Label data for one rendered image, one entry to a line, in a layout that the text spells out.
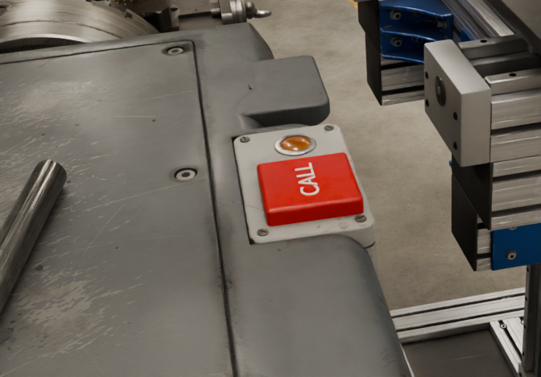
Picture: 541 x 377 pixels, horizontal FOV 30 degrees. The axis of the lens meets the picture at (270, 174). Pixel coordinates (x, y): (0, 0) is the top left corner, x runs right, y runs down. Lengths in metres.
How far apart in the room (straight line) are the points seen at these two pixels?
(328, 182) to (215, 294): 0.11
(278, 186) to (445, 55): 0.54
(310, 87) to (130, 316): 0.28
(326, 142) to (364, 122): 2.63
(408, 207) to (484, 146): 1.81
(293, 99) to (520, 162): 0.42
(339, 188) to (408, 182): 2.38
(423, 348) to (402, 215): 0.82
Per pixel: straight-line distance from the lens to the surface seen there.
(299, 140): 0.70
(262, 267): 0.58
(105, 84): 0.82
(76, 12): 1.05
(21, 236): 0.62
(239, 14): 1.72
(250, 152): 0.69
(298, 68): 0.81
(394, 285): 2.60
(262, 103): 0.76
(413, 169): 3.07
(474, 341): 2.13
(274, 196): 0.62
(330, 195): 0.62
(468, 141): 1.09
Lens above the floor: 1.60
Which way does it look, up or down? 31 degrees down
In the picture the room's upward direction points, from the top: 6 degrees counter-clockwise
